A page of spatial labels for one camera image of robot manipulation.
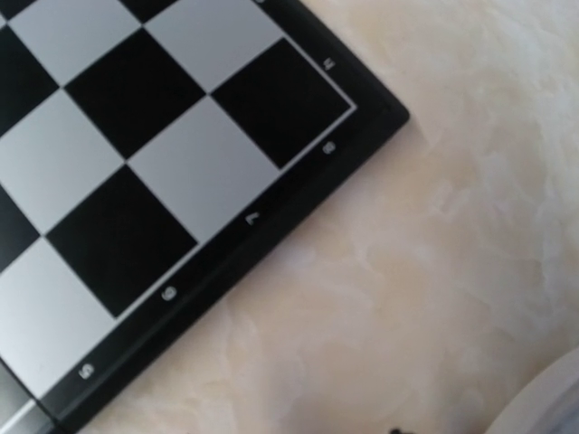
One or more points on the black white chessboard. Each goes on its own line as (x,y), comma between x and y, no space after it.
(152,153)

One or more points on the grey spiral collapsible bowl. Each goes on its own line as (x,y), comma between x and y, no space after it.
(548,404)

